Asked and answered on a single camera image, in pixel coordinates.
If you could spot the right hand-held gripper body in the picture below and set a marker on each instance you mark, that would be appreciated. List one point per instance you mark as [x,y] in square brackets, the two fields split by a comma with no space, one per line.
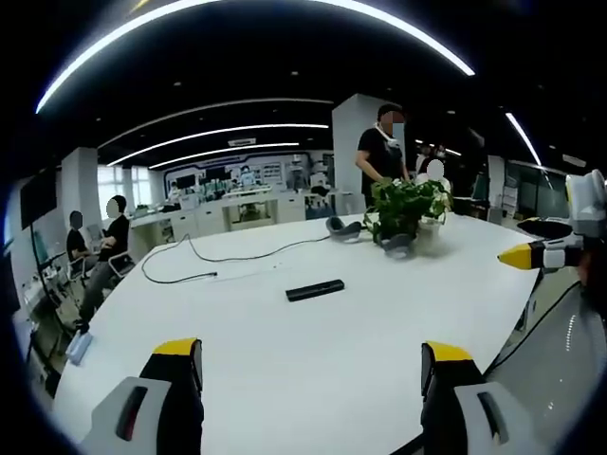
[588,199]

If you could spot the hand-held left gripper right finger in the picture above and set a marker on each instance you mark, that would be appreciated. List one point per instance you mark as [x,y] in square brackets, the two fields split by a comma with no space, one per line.
[443,403]

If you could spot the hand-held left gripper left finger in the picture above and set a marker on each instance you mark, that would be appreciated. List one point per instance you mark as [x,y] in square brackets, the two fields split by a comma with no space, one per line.
[175,403]

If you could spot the black remote control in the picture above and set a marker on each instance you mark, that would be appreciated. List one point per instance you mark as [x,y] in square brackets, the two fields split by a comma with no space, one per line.
[315,289]

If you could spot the person's right hand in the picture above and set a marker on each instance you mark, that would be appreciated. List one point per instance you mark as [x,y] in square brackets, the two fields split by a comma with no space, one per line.
[593,275]

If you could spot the white plant pot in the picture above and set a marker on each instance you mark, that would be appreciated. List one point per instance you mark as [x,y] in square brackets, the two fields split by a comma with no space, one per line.
[429,232]

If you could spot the blue tissue pack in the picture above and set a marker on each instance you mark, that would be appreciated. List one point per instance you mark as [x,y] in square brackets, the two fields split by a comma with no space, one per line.
[79,347]

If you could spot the green potted plant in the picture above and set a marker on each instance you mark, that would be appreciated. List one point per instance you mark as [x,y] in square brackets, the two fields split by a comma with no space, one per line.
[403,204]

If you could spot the white office chair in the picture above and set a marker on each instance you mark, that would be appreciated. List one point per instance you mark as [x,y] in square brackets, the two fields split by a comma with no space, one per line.
[119,264]

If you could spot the long curved ceiling light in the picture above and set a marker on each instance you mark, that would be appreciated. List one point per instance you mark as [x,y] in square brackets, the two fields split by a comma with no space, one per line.
[462,64]

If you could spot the white counter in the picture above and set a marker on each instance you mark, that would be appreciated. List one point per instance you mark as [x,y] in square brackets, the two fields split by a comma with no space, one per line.
[208,218]

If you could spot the black wall screen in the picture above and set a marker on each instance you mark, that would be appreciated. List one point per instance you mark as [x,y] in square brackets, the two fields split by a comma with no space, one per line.
[39,199]

